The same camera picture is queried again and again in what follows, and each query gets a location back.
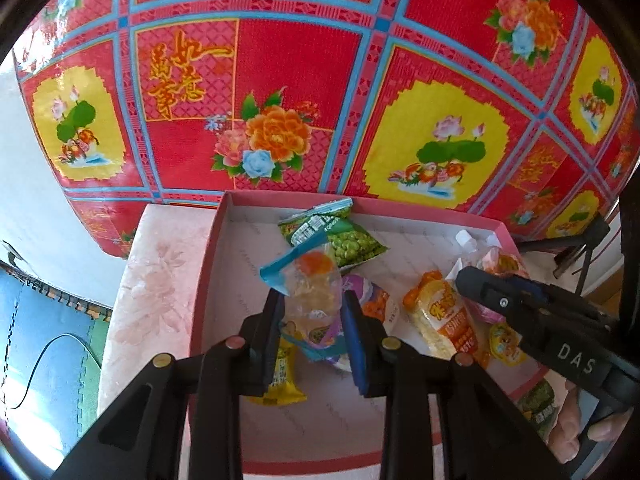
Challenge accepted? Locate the clear blue-edged snack packet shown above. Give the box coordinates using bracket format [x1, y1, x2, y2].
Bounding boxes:
[260, 242, 351, 368]

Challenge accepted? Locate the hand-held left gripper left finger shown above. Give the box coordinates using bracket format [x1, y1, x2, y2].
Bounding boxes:
[52, 287, 287, 480]

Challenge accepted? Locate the yellow snack packet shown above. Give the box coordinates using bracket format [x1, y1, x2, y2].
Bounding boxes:
[247, 337, 307, 407]

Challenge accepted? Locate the black tripod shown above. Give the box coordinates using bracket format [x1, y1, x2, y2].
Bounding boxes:
[515, 212, 621, 293]

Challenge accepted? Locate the yellow jelly cup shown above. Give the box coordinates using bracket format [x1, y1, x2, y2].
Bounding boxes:
[487, 322, 526, 366]

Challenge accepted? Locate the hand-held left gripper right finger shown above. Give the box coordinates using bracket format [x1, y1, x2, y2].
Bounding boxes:
[341, 290, 573, 480]

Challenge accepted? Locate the green pea snack packet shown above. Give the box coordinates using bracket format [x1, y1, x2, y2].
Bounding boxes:
[278, 198, 390, 267]
[515, 379, 561, 443]

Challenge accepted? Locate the small orange snack packet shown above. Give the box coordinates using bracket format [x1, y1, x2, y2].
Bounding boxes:
[477, 249, 531, 278]

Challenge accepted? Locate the pink drink pouch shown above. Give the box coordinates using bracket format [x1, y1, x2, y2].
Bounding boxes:
[445, 230, 531, 323]

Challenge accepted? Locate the black cable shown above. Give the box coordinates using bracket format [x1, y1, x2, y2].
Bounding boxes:
[10, 334, 103, 411]

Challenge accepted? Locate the purple white snack packet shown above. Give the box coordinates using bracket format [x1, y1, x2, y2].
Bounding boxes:
[340, 274, 401, 323]

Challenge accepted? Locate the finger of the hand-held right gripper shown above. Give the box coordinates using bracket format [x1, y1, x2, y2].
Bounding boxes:
[456, 266, 551, 333]
[515, 277, 616, 326]

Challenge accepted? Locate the red floral printed cloth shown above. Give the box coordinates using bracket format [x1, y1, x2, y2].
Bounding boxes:
[12, 0, 640, 261]

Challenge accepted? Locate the orange white snack packet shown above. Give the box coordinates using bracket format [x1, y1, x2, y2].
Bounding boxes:
[403, 270, 483, 361]

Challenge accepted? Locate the pink cardboard box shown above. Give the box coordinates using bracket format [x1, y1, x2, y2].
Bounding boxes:
[187, 190, 551, 476]

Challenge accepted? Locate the person's right hand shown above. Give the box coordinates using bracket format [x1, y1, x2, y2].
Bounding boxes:
[547, 380, 632, 465]

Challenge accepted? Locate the blue foam mat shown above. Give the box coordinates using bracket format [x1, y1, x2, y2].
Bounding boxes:
[0, 265, 113, 461]

